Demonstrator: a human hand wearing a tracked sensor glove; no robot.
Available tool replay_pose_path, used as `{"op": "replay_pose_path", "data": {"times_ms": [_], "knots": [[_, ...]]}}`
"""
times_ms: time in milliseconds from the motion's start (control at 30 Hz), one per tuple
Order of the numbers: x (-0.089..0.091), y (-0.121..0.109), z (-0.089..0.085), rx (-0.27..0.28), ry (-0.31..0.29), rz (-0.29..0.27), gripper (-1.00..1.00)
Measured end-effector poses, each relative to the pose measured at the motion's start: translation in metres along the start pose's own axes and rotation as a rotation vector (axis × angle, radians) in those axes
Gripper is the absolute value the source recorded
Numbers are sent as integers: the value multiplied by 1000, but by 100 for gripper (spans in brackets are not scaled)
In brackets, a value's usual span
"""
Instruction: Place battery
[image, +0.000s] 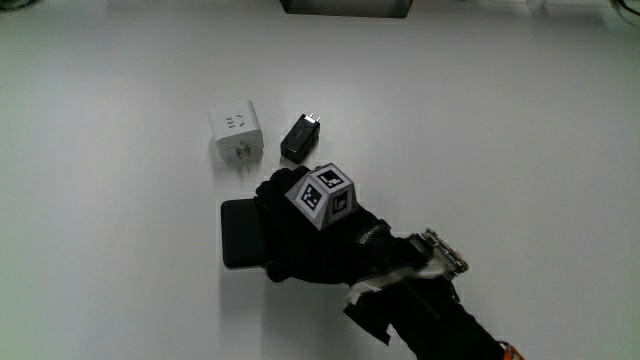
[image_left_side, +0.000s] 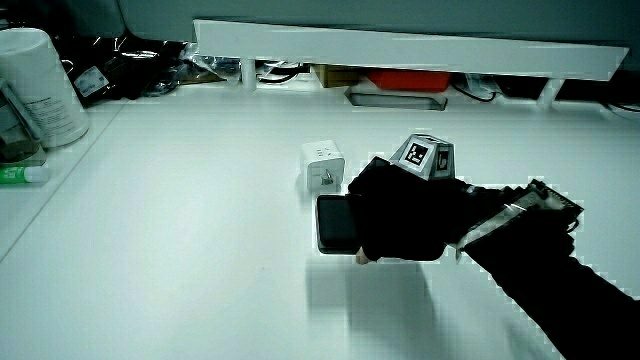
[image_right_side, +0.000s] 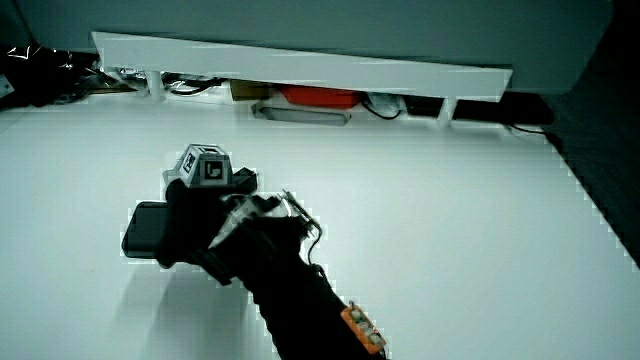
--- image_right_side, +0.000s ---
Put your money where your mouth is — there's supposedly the person's right hand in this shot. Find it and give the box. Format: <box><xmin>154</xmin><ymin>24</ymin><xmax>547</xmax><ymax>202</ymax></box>
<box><xmin>155</xmin><ymin>143</ymin><xmax>324</xmax><ymax>287</ymax></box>

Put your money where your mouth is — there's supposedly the dark grey battery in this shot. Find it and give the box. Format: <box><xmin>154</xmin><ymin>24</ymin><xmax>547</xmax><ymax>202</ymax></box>
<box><xmin>121</xmin><ymin>200</ymin><xmax>172</xmax><ymax>260</ymax></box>

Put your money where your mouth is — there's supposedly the brown box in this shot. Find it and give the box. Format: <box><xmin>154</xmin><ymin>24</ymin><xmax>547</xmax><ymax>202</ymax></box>
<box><xmin>229</xmin><ymin>79</ymin><xmax>274</xmax><ymax>103</ymax></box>

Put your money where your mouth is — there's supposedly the grey flat tray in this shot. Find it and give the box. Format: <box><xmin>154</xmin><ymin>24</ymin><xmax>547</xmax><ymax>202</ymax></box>
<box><xmin>251</xmin><ymin>101</ymin><xmax>353</xmax><ymax>127</ymax></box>

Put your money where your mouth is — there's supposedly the orange box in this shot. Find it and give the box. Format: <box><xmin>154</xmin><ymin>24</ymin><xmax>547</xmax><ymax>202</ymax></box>
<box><xmin>278</xmin><ymin>84</ymin><xmax>363</xmax><ymax>110</ymax></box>

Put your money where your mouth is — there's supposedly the white desk shelf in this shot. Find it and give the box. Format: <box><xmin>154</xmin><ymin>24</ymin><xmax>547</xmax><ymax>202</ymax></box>
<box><xmin>91</xmin><ymin>31</ymin><xmax>514</xmax><ymax>127</ymax></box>

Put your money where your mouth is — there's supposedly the orange sensor module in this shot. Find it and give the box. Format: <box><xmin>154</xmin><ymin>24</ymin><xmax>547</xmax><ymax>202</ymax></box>
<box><xmin>340</xmin><ymin>301</ymin><xmax>388</xmax><ymax>356</ymax></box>

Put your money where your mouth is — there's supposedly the black plastic bag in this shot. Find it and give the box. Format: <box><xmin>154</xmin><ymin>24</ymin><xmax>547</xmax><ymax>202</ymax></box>
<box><xmin>0</xmin><ymin>43</ymin><xmax>104</xmax><ymax>110</ymax></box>

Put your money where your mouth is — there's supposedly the large grey panel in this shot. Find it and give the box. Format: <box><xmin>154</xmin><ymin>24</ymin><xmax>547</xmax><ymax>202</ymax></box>
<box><xmin>13</xmin><ymin>0</ymin><xmax>616</xmax><ymax>97</ymax></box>

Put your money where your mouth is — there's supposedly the long black box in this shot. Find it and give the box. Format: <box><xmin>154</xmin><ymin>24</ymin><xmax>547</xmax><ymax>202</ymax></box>
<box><xmin>402</xmin><ymin>92</ymin><xmax>555</xmax><ymax>126</ymax></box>

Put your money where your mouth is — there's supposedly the coiled black cable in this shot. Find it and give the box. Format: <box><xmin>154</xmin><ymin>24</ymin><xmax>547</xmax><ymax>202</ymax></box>
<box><xmin>162</xmin><ymin>73</ymin><xmax>229</xmax><ymax>97</ymax></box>

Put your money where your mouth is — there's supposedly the thin black cable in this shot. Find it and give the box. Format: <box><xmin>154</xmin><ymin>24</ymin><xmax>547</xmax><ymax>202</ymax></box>
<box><xmin>505</xmin><ymin>123</ymin><xmax>547</xmax><ymax>136</ymax></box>

